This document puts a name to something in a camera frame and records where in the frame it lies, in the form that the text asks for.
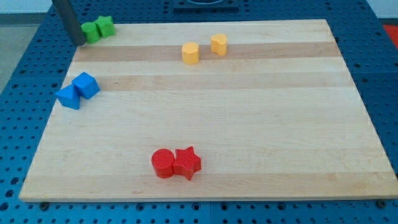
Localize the green star block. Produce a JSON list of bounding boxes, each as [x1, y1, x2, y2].
[[94, 16, 116, 38]]

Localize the red star block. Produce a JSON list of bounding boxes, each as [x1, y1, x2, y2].
[[173, 146, 201, 180]]

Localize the light wooden board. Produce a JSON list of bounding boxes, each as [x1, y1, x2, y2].
[[19, 19, 397, 202]]

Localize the red cylinder block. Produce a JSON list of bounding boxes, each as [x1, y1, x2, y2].
[[151, 149, 175, 179]]

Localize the yellow hexagon block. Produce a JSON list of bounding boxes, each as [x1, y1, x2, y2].
[[182, 42, 199, 65]]

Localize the yellow heart block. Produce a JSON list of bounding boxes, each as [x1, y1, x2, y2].
[[210, 34, 228, 56]]

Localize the blue cube block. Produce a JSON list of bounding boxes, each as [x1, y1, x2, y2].
[[72, 72, 100, 100]]

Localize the blue triangle block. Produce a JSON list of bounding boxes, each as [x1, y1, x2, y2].
[[55, 84, 80, 110]]

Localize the green cylinder block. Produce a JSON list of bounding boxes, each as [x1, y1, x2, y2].
[[81, 22, 101, 44]]

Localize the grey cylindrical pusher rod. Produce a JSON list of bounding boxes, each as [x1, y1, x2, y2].
[[52, 0, 86, 46]]

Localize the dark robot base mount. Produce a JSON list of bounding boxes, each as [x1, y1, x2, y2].
[[172, 0, 240, 11]]

